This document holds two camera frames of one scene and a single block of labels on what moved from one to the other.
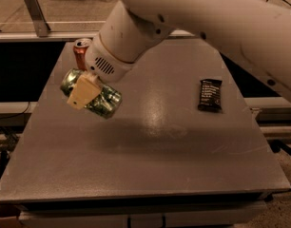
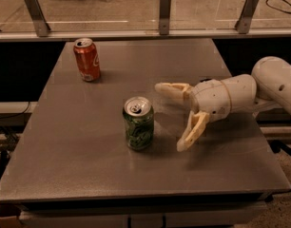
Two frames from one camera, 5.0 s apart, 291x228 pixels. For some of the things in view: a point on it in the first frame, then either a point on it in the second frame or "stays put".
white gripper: x=106 y=64 -> x=210 y=99
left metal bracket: x=36 y=12 stays put
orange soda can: x=80 y=47 stays put
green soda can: x=106 y=104 -> x=138 y=113
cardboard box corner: x=8 y=216 stays put
